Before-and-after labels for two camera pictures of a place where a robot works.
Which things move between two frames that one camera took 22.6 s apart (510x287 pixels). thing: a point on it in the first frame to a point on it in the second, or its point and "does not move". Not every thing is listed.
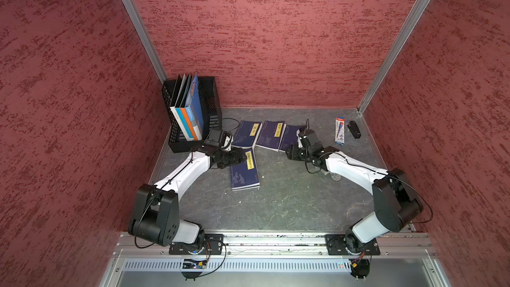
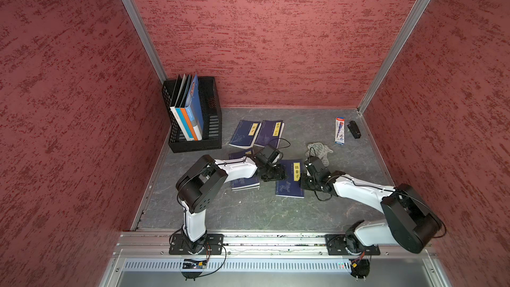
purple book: x=244 y=175 does not move
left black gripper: x=236 y=157 to x=280 y=175
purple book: x=289 y=136 to x=290 y=186
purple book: x=271 y=135 does not move
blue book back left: x=246 y=134 does not move
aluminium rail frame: x=275 y=260 does not move
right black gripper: x=293 y=152 to x=303 y=183
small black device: x=354 y=129 does not move
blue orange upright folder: x=192 y=111 does not move
